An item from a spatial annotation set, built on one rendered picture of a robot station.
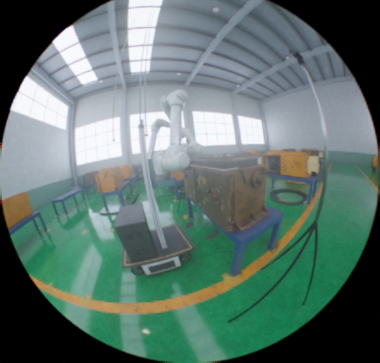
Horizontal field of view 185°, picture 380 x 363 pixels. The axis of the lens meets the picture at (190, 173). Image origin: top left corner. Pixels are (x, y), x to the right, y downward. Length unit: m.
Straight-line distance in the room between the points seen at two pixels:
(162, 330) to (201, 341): 0.36
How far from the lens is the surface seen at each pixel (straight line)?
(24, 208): 4.56
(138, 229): 1.26
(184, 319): 1.44
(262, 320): 1.49
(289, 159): 3.56
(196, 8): 8.09
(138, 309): 1.60
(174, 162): 0.87
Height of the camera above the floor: 1.40
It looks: 9 degrees down
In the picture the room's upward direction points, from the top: 7 degrees counter-clockwise
